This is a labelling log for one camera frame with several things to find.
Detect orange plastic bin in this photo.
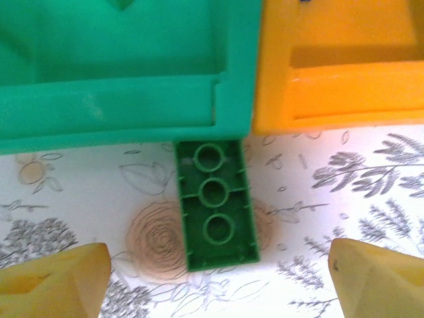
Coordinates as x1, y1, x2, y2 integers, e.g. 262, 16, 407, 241
252, 0, 424, 136

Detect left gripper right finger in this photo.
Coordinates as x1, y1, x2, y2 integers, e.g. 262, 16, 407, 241
327, 237, 424, 318

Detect floral patterned tablecloth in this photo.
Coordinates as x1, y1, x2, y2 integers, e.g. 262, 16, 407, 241
0, 124, 424, 318

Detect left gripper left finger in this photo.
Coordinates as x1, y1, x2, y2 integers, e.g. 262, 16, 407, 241
0, 242, 112, 318

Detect green plastic bin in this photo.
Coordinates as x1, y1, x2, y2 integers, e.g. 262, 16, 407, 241
0, 0, 263, 156

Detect long green lego brick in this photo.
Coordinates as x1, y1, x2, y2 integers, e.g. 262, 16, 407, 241
174, 138, 260, 273

